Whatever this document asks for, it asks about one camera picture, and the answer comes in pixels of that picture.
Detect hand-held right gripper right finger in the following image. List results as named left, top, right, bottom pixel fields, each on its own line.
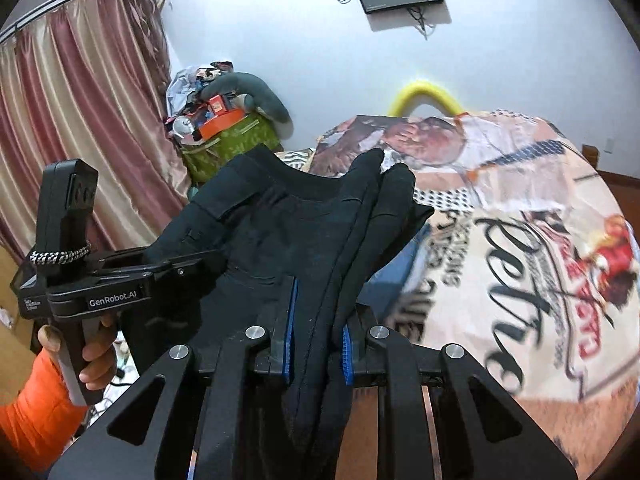
left=341, top=307, right=580, bottom=480

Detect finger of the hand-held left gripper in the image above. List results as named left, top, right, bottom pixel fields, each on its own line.
left=142, top=262, right=236, bottom=287
left=95, top=250, right=222, bottom=270

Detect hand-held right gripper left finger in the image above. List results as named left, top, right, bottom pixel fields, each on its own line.
left=47, top=277, right=301, bottom=480

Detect black pants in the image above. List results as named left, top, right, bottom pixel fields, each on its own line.
left=122, top=142, right=436, bottom=480

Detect person's left forearm orange sleeve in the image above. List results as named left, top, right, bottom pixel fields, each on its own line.
left=0, top=349, right=90, bottom=457

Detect person's left hand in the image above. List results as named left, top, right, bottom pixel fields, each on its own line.
left=37, top=311, right=119, bottom=387

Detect brown cardboard box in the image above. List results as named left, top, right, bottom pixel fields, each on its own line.
left=0, top=246, right=41, bottom=396

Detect folded blue jeans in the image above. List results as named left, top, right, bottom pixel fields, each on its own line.
left=359, top=221, right=432, bottom=307

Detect pink striped curtain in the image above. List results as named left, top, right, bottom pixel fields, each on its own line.
left=0, top=0, right=195, bottom=263

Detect green patterned bag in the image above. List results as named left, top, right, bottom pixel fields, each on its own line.
left=180, top=111, right=281, bottom=184

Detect orange box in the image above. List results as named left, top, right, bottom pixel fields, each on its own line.
left=192, top=110, right=247, bottom=142

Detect striped cloth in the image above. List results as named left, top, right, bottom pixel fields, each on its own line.
left=277, top=147, right=316, bottom=173

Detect pale blue clothes pile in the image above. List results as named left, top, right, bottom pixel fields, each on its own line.
left=165, top=61, right=236, bottom=121

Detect printed blanket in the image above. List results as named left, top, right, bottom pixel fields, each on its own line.
left=306, top=108, right=640, bottom=472

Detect yellow foam tube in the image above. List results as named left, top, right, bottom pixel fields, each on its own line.
left=388, top=80, right=469, bottom=119

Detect curtain rail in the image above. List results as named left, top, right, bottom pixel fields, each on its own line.
left=0, top=0, right=156, bottom=47

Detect black monitor cable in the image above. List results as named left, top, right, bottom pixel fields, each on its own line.
left=406, top=6, right=436, bottom=41

